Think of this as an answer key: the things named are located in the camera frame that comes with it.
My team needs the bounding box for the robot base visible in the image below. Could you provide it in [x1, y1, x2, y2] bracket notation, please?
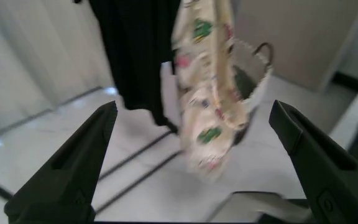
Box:
[205, 119, 358, 224]

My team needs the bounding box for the white laundry basket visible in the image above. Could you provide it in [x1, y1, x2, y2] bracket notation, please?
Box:
[228, 39, 275, 147]

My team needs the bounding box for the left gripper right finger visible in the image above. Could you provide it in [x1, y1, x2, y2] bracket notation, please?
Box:
[268, 99, 358, 224]

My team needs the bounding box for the cream printed garment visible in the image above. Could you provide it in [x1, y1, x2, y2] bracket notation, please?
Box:
[170, 0, 252, 180]

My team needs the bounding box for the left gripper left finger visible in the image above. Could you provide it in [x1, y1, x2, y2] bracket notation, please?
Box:
[4, 100, 119, 224]

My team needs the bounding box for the black clothes rack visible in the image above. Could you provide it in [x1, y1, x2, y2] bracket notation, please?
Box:
[0, 130, 185, 215]

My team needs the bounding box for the black short-sleeved shirt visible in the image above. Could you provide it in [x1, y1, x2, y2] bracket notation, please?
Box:
[87, 0, 183, 134]

